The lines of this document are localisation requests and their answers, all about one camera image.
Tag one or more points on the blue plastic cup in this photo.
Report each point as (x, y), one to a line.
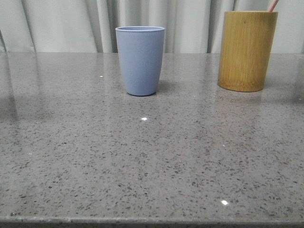
(140, 50)

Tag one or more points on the bamboo wooden cup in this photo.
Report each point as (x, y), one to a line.
(245, 49)

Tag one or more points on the grey-white curtain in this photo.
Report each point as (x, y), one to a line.
(192, 26)

